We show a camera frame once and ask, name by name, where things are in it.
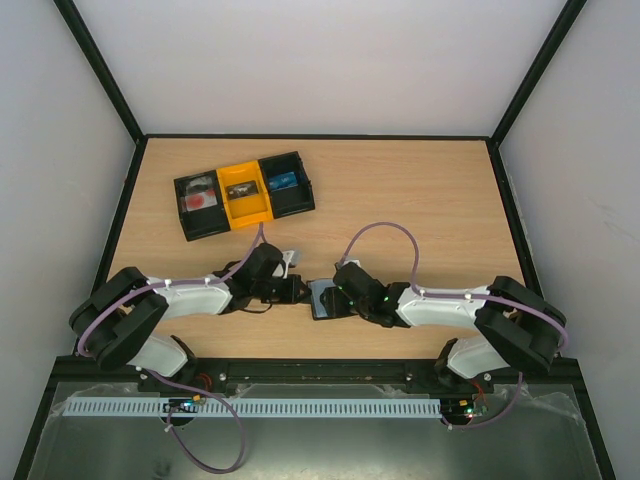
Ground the black cage frame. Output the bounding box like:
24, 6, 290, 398
1, 1, 639, 479

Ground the red white card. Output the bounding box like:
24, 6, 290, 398
184, 175, 219, 212

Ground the yellow bin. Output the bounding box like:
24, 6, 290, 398
216, 160, 274, 230

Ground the blue card in bin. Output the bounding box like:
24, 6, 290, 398
268, 171, 298, 191

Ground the dark picture card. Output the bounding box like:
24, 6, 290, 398
226, 180, 260, 200

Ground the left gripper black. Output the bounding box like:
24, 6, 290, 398
253, 274, 312, 305

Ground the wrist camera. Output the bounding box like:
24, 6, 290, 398
272, 250, 300, 279
335, 255, 361, 270

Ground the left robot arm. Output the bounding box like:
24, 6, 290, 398
69, 242, 311, 378

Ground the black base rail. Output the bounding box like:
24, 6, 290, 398
52, 355, 584, 401

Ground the black card holder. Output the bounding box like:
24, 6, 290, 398
307, 278, 353, 321

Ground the light blue cable duct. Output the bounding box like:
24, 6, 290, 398
62, 397, 441, 419

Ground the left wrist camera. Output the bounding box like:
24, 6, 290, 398
272, 250, 300, 279

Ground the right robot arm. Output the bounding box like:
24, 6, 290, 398
309, 261, 568, 392

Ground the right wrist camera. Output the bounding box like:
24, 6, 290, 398
335, 255, 361, 270

